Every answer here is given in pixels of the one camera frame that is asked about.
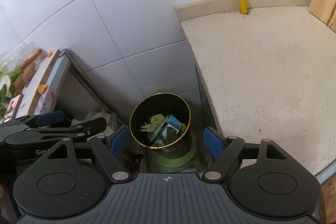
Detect clear plastic bag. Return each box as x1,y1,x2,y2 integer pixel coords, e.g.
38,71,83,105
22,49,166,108
0,42,36,75

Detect small pink brown packet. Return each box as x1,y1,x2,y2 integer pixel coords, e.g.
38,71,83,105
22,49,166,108
5,94,24,120

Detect dark brown cabinet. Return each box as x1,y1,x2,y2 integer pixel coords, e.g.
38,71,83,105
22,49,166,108
195,64,223,161

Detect brown sweet potato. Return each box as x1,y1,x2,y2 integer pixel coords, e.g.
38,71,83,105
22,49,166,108
13,63,36,90

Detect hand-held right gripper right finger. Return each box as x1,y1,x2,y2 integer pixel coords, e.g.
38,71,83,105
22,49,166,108
202,127,287,183

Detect stainless steel stand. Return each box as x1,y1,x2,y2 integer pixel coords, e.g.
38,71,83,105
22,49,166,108
56,49,127,135

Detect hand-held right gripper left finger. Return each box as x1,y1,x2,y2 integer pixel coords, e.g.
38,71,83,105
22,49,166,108
47,125,132,183

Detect white plastic bag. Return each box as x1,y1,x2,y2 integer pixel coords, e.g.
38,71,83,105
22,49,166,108
71,108,117,135

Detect pale leafy greens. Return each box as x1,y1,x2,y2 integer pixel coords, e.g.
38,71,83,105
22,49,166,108
0,64,24,116

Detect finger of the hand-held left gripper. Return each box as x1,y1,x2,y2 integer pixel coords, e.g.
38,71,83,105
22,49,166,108
0,111,66,131
25,117,108,139

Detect green plastic base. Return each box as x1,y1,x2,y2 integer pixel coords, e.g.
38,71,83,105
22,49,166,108
146,130,209,173

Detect black trash bin gold rim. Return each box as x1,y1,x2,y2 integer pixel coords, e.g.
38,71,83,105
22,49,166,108
129,93,192,160

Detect orange carrot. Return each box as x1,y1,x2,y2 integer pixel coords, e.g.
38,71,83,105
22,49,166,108
20,49,43,70

